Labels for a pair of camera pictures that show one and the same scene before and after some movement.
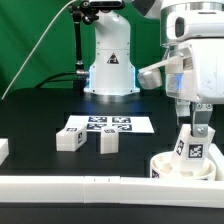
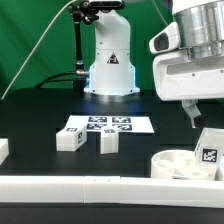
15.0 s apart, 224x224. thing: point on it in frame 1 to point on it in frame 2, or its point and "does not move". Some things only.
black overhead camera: [102, 4] does not move
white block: [192, 152] to [209, 150]
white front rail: [114, 190] does not move
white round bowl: [168, 165] does not move
